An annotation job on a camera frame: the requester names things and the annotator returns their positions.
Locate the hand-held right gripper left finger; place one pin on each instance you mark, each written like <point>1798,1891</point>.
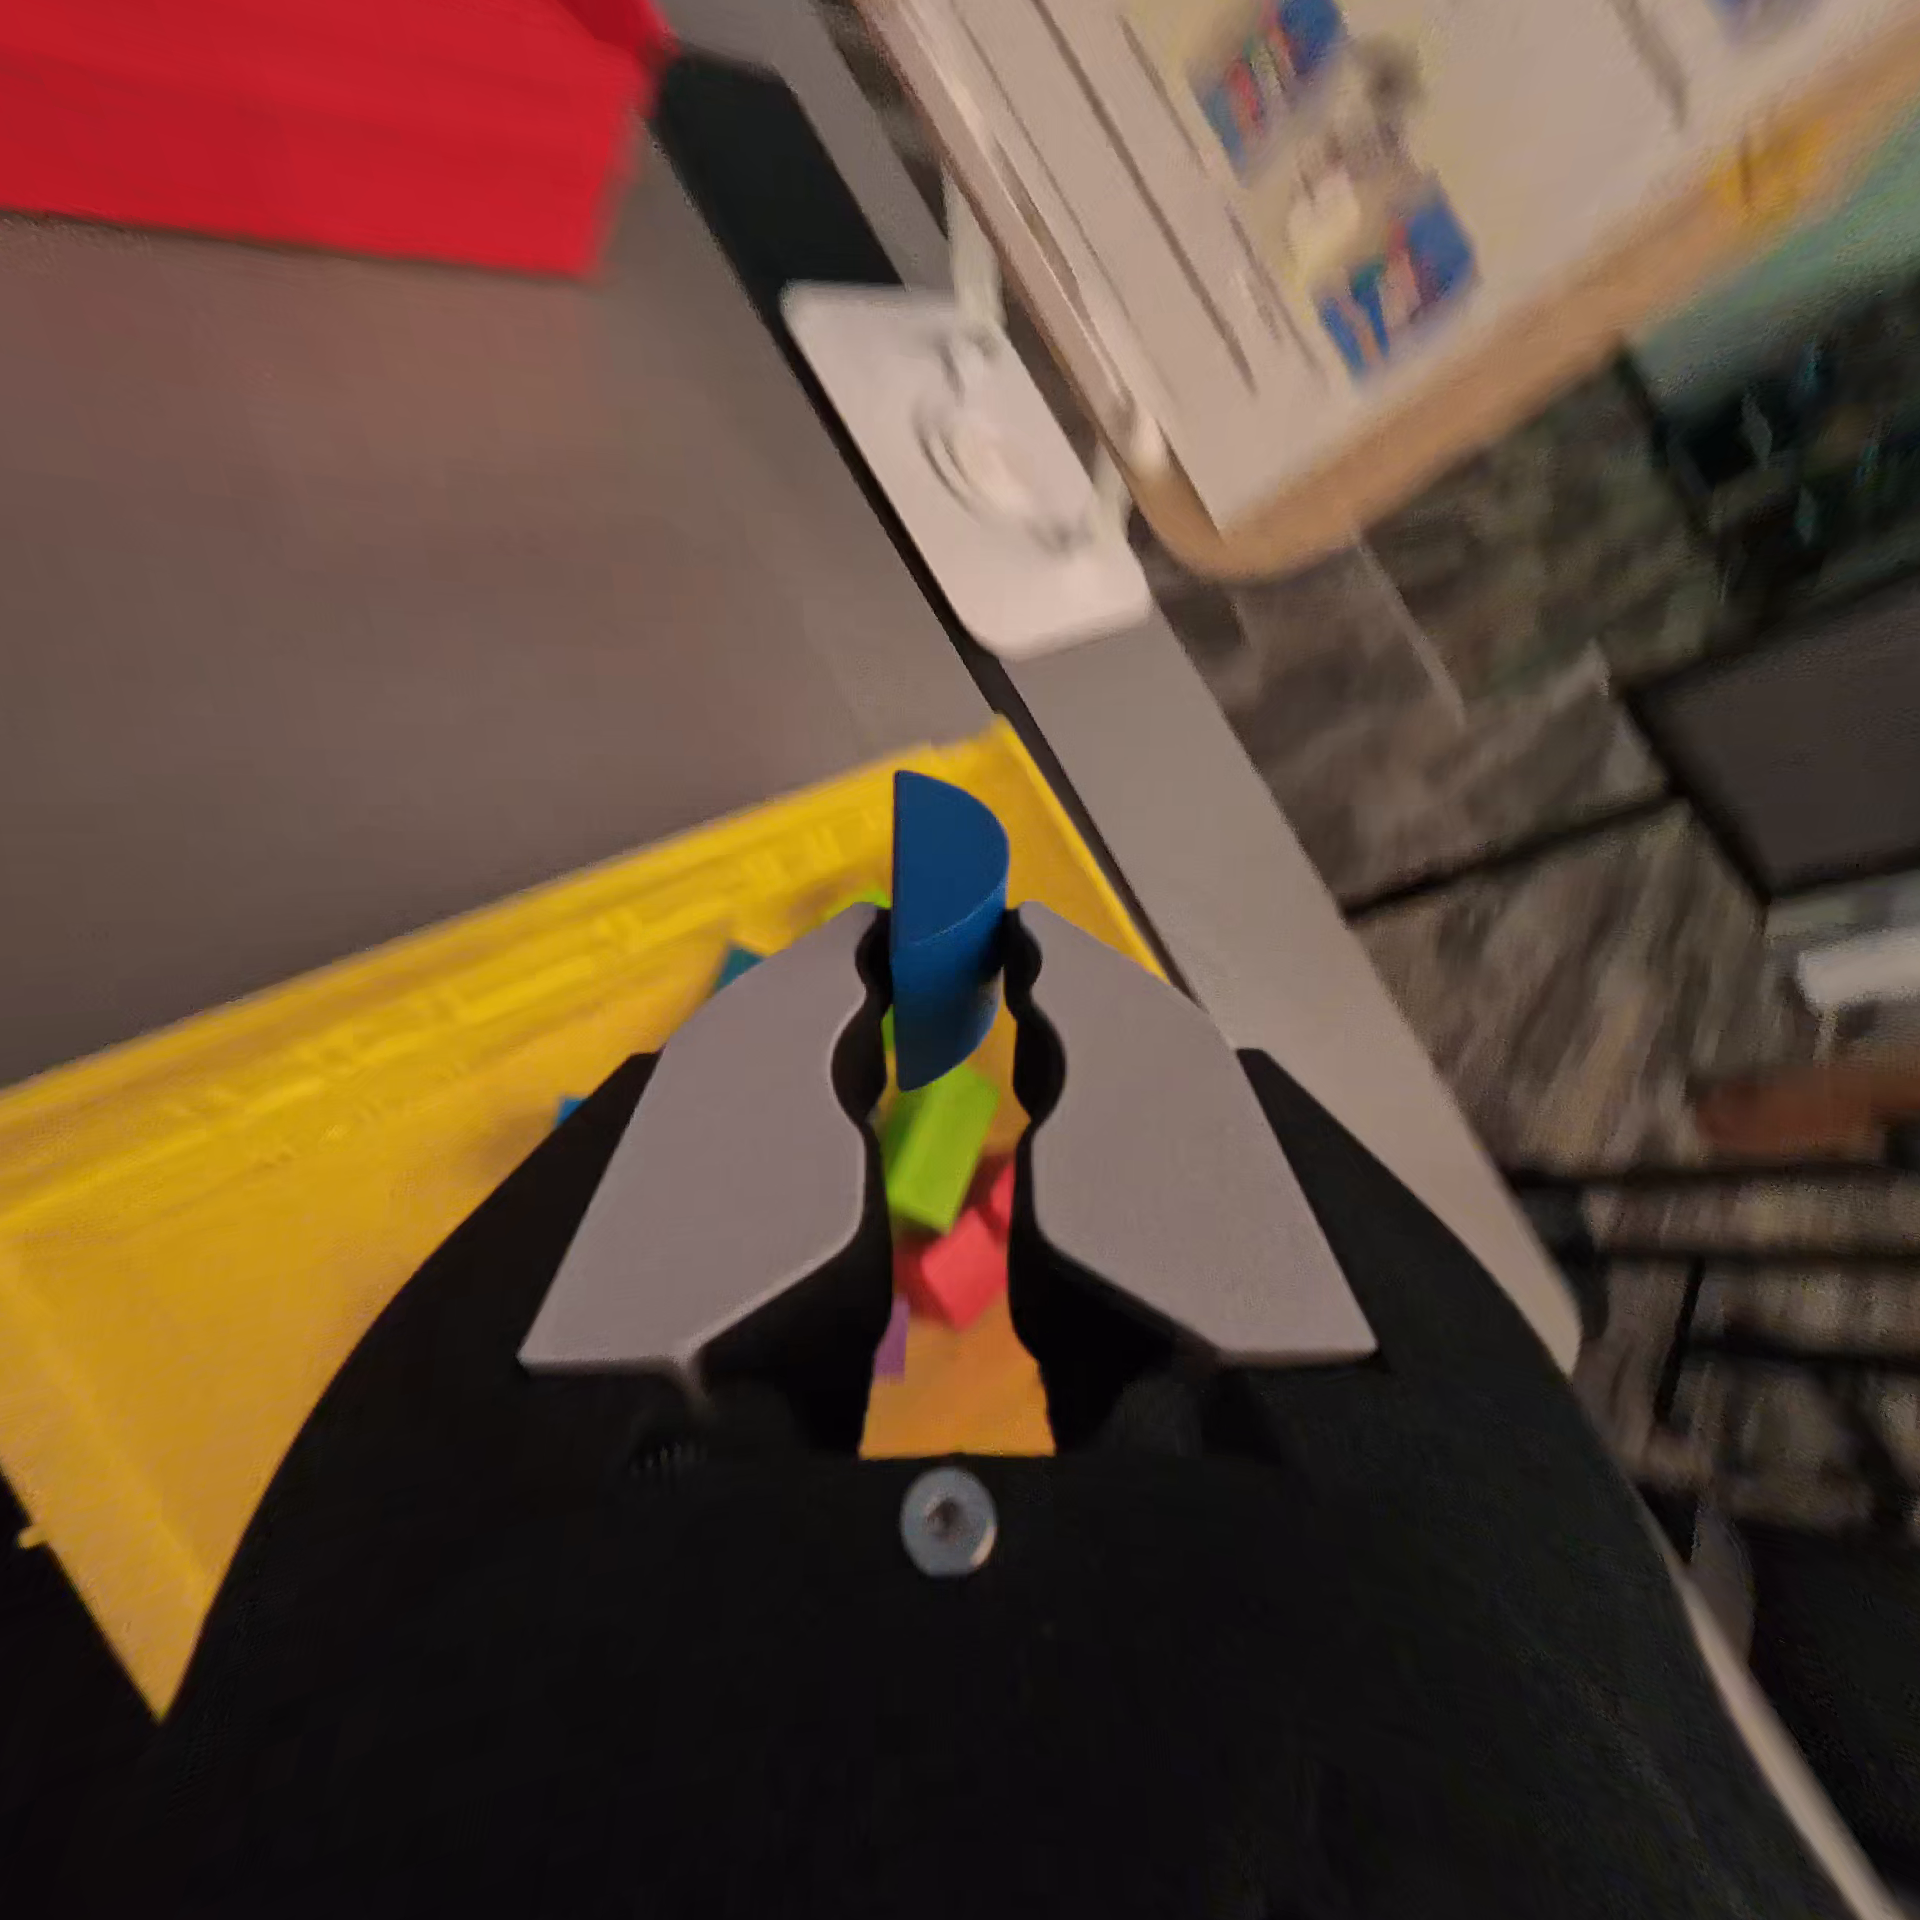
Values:
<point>724,1188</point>

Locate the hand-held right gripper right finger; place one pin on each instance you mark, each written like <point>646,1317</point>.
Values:
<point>1188,1188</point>

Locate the yellow plastic bin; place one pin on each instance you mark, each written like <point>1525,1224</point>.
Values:
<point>373,1204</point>

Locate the blue half-cylinder block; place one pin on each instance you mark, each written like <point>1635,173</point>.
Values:
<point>945,899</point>

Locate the red plastic bin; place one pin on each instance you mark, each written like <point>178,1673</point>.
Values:
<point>300,136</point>

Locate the green wooden block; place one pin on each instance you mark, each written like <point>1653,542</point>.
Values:
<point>935,1148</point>

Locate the red wooden block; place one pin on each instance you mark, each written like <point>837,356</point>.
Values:
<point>965,1253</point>

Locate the white metal stand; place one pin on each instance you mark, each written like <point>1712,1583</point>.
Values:
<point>1032,595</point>

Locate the instruction sheet on wooden board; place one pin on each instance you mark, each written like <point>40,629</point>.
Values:
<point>1290,542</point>

